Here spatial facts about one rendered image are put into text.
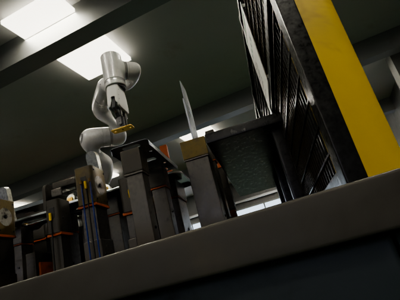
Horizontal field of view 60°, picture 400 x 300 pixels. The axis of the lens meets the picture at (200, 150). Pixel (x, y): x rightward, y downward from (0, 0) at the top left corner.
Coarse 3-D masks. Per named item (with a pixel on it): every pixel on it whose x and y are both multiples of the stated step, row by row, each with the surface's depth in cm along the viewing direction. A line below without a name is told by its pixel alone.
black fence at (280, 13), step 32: (256, 0) 88; (288, 0) 58; (256, 32) 108; (288, 32) 57; (288, 64) 70; (320, 64) 54; (256, 96) 187; (288, 96) 84; (320, 96) 52; (288, 128) 102; (320, 128) 54; (320, 160) 70; (352, 160) 49
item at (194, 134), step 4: (180, 84) 126; (184, 88) 133; (184, 92) 129; (184, 96) 126; (184, 100) 123; (188, 100) 135; (184, 104) 123; (188, 104) 131; (188, 112) 124; (188, 116) 121; (192, 116) 133; (188, 120) 121; (192, 120) 129; (192, 124) 125; (192, 128) 122; (192, 132) 119; (196, 132) 130; (192, 136) 119; (196, 136) 127
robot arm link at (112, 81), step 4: (108, 80) 136; (112, 80) 136; (116, 80) 136; (120, 80) 137; (124, 80) 140; (104, 84) 139; (108, 84) 136; (112, 84) 136; (120, 84) 138; (124, 84) 138
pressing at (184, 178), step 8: (168, 176) 117; (176, 176) 120; (184, 176) 121; (184, 184) 132; (112, 192) 120; (72, 208) 126; (32, 216) 120; (40, 216) 126; (16, 224) 129; (24, 224) 131; (32, 224) 134; (40, 224) 136
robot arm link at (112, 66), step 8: (104, 56) 140; (112, 56) 140; (120, 56) 144; (104, 64) 139; (112, 64) 139; (120, 64) 140; (104, 72) 139; (112, 72) 137; (120, 72) 139; (104, 80) 138
